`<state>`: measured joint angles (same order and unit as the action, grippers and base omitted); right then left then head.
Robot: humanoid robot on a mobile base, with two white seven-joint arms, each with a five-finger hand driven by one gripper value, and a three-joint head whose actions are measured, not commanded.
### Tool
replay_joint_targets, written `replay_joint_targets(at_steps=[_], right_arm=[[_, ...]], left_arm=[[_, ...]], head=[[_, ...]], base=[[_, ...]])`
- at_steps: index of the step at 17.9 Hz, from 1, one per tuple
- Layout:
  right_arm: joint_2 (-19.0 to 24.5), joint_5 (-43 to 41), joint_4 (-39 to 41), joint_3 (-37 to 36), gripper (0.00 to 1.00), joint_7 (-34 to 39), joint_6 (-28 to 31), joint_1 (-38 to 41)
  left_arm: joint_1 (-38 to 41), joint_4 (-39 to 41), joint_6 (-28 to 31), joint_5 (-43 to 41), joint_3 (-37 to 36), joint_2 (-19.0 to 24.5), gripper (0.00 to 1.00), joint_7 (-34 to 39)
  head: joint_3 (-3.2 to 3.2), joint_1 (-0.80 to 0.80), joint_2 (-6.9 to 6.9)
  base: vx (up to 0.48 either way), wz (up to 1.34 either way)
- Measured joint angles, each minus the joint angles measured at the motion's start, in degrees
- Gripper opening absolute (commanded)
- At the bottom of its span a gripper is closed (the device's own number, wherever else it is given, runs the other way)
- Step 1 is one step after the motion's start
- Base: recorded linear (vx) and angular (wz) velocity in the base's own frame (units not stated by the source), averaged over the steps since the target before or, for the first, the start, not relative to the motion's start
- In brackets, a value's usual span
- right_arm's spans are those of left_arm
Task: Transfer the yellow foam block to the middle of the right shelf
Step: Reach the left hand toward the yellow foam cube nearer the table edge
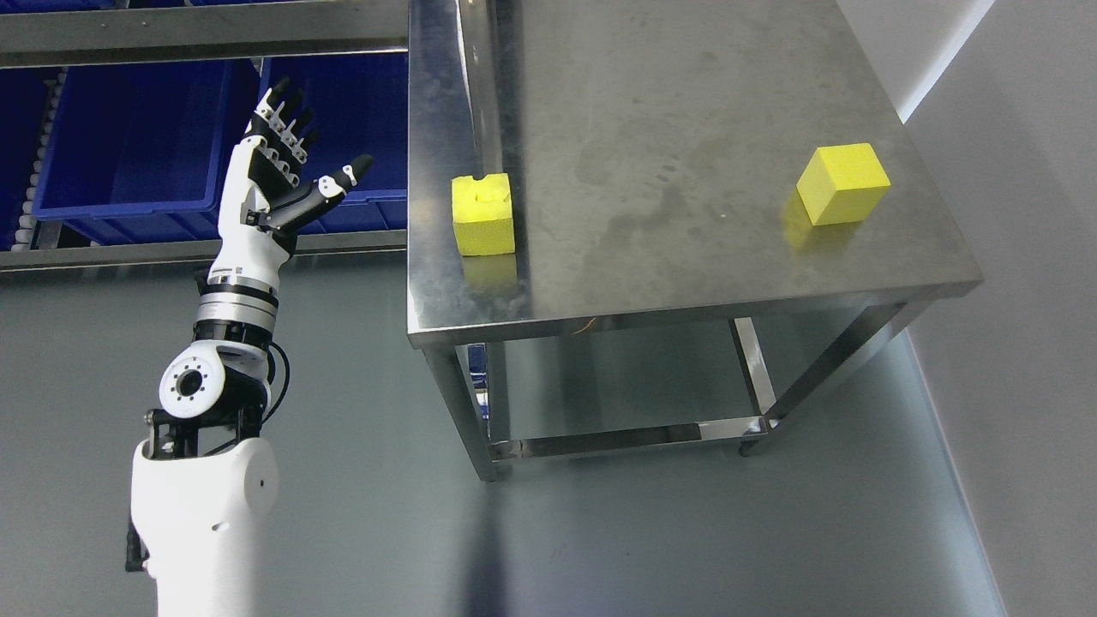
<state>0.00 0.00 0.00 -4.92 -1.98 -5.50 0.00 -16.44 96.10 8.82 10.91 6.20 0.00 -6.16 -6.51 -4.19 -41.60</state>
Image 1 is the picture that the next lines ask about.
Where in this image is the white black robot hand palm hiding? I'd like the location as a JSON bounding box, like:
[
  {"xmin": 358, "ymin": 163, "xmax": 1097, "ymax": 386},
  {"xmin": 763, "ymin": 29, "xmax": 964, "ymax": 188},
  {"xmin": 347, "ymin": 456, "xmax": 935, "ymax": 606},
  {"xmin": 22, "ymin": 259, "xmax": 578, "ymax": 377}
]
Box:
[{"xmin": 207, "ymin": 135, "xmax": 295, "ymax": 289}]

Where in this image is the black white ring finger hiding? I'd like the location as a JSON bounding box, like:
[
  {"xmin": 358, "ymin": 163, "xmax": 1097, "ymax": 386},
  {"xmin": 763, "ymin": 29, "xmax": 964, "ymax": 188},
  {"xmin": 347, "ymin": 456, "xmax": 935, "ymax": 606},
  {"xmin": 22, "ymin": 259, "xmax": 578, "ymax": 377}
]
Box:
[{"xmin": 262, "ymin": 89, "xmax": 304, "ymax": 158}]

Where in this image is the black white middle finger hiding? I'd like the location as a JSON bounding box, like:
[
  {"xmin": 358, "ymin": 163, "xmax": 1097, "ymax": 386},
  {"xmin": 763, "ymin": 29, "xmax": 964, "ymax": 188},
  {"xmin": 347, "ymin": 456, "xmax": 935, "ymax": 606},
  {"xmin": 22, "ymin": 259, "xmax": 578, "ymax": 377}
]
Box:
[{"xmin": 274, "ymin": 108, "xmax": 312, "ymax": 176}]

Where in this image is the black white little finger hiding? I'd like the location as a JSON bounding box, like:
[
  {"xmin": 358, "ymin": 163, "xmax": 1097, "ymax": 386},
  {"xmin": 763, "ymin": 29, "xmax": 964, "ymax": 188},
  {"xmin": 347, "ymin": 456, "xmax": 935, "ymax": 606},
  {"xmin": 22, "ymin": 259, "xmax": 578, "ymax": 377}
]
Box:
[{"xmin": 247, "ymin": 77, "xmax": 291, "ymax": 141}]

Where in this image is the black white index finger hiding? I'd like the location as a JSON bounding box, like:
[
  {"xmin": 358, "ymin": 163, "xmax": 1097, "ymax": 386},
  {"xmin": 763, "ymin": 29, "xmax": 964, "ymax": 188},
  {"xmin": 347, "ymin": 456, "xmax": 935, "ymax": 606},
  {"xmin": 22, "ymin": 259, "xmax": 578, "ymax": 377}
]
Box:
[{"xmin": 286, "ymin": 130, "xmax": 319, "ymax": 188}]

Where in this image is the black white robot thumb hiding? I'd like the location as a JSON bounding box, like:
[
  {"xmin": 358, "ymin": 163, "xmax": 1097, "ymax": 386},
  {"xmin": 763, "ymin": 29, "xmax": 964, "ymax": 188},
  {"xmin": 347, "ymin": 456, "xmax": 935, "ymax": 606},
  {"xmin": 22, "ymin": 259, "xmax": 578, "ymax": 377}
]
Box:
[{"xmin": 257, "ymin": 153, "xmax": 374, "ymax": 234}]

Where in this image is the yellow foam block notched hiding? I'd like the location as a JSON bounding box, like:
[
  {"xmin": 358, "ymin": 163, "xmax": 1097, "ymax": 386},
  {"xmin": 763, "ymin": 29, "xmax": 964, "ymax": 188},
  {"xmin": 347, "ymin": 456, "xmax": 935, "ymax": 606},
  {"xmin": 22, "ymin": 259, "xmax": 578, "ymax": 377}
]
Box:
[{"xmin": 451, "ymin": 173, "xmax": 516, "ymax": 257}]

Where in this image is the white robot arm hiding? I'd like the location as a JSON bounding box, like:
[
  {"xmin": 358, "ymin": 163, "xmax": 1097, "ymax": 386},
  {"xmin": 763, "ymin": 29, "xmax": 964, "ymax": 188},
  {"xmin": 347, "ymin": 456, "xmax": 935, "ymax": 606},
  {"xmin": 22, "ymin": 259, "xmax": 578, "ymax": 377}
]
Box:
[{"xmin": 125, "ymin": 78, "xmax": 373, "ymax": 616}]

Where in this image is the steel shelf rack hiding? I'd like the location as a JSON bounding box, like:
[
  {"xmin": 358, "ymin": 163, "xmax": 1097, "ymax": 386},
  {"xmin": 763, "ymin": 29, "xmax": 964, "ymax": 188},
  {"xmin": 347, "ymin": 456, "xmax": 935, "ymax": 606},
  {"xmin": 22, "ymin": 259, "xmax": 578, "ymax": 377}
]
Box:
[{"xmin": 1, "ymin": 1, "xmax": 409, "ymax": 274}]

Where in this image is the yellow foam cube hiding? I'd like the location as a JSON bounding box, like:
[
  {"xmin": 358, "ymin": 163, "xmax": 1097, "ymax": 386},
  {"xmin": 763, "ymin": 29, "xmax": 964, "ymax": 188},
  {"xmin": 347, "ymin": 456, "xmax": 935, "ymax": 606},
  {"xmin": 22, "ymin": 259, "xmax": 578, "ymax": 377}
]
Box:
[{"xmin": 795, "ymin": 143, "xmax": 892, "ymax": 226}]

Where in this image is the blue plastic bin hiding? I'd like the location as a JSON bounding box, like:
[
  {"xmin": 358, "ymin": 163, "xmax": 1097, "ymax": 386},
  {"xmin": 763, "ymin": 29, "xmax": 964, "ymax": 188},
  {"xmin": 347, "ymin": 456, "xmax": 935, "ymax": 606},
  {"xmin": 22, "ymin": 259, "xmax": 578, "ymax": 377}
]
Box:
[
  {"xmin": 33, "ymin": 59, "xmax": 260, "ymax": 245},
  {"xmin": 260, "ymin": 52, "xmax": 408, "ymax": 235}
]

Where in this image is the stainless steel table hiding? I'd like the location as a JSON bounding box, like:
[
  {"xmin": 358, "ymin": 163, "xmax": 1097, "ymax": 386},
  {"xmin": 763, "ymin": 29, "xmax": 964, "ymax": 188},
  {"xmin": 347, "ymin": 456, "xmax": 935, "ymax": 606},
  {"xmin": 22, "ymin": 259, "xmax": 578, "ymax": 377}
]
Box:
[{"xmin": 407, "ymin": 1, "xmax": 983, "ymax": 482}]

